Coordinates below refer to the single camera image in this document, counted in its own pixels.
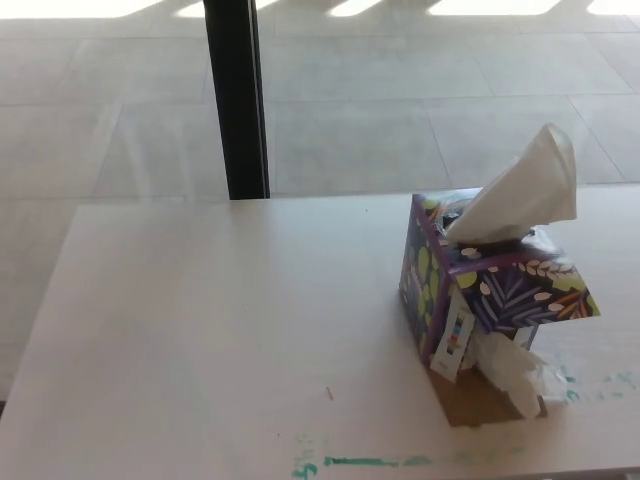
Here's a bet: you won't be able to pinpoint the white tissue sheet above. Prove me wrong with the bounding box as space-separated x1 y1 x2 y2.
444 122 579 247

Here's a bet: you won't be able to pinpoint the purple leaf-print tissue box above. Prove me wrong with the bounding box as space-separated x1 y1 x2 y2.
398 189 602 429

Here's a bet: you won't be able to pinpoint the crumpled white tissues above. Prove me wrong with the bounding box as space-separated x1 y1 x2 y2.
469 331 569 419

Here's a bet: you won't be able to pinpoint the black window frame post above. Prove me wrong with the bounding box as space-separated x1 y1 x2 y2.
202 0 272 202

